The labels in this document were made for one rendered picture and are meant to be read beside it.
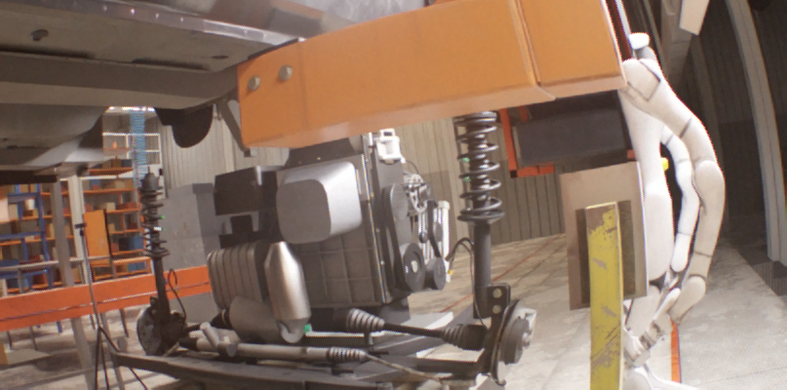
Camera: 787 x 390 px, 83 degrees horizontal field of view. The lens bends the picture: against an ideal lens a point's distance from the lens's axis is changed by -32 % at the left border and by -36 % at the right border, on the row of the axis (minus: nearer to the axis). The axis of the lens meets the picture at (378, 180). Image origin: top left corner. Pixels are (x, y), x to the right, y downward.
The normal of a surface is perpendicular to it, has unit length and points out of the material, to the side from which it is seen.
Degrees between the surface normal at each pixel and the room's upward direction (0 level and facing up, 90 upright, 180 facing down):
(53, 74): 98
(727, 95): 90
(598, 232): 90
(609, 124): 90
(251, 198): 90
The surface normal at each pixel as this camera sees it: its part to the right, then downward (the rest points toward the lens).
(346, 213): 0.65, -0.13
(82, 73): 0.89, 0.00
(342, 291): -0.46, 0.03
